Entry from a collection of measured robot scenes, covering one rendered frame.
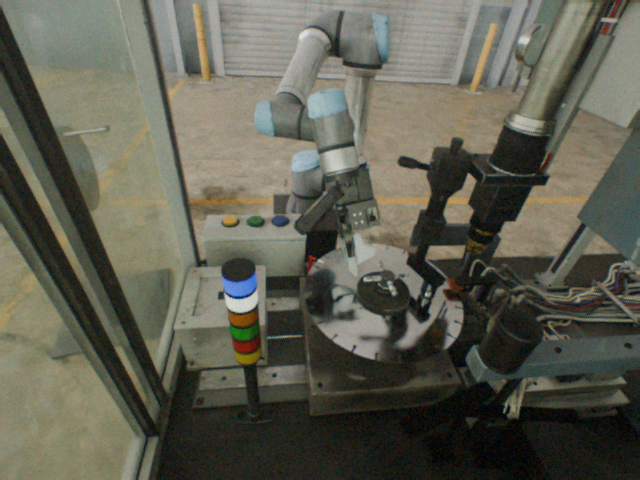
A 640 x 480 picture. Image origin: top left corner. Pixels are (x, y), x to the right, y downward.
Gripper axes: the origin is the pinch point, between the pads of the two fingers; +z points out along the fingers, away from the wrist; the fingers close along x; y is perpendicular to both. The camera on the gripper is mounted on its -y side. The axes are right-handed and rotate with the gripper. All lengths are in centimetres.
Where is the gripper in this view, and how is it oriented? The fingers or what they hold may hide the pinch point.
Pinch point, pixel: (351, 271)
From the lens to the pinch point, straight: 72.3
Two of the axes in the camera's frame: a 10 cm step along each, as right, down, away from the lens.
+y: 9.7, -2.3, 0.5
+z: 2.2, 9.6, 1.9
